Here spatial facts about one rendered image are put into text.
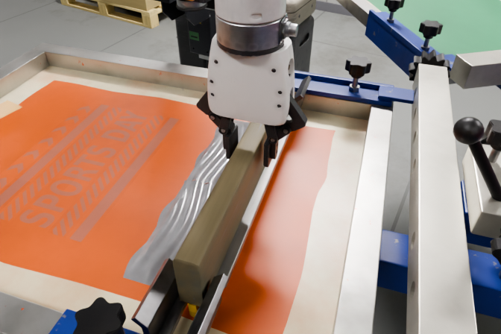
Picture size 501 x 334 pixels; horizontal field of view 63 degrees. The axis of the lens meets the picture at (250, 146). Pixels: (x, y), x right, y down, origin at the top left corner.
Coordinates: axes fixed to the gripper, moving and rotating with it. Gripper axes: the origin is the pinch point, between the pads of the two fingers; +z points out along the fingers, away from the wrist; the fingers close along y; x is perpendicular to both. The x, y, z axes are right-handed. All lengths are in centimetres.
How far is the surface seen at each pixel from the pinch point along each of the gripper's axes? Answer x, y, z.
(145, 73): -25.6, 31.3, 7.5
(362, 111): -25.5, -13.6, 7.9
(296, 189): -3.5, -6.2, 9.6
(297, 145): -14.3, -4.0, 9.6
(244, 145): 1.2, 0.4, -0.9
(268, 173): -1.5, -2.3, 5.6
